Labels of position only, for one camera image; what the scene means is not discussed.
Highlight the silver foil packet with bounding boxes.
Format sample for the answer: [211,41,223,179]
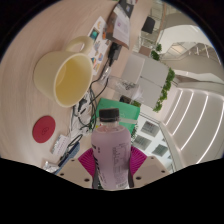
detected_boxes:
[41,159,60,174]

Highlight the white printed packet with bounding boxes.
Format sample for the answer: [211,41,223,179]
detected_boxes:
[49,134,71,155]

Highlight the black cable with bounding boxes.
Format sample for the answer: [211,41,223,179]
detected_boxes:
[71,76,111,138]

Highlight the colourful sticker sheet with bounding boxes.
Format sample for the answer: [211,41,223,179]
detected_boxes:
[87,15,113,76]

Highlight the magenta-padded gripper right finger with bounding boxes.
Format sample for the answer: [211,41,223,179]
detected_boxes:
[128,145,173,189]

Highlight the black small device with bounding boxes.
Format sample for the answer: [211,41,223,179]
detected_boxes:
[108,41,123,66]

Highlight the green tote bag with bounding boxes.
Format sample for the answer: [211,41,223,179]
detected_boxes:
[94,97,142,134]

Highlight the purple drink bottle black cap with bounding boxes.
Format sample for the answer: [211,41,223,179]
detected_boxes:
[90,107,133,190]

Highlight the clear shaker bottle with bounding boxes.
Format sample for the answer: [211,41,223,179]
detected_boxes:
[108,74,144,101]

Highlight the open booklet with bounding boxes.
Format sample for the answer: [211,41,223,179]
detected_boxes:
[106,3,134,50]

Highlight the black chair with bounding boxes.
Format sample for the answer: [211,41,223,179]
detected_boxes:
[141,15,157,35]

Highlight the flat round red coaster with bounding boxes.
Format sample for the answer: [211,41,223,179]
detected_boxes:
[31,115,57,144]

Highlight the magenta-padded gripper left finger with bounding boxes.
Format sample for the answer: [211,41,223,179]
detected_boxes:
[58,148,98,190]

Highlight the pale yellow mug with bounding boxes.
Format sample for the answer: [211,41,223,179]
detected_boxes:
[33,35,95,109]

